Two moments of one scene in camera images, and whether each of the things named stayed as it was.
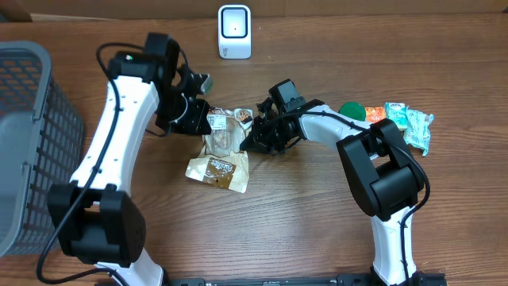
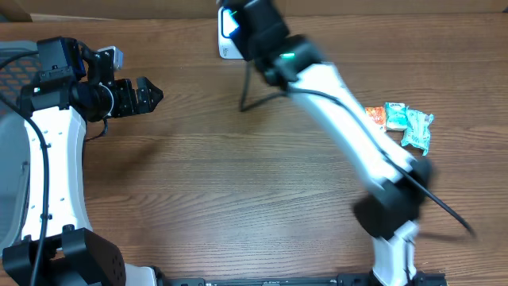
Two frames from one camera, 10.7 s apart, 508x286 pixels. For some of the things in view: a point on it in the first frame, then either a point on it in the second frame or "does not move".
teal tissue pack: [398, 112] does not move
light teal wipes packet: [417, 131] does not move
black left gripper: [198, 125] to [130, 105]
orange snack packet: [375, 114] does not move
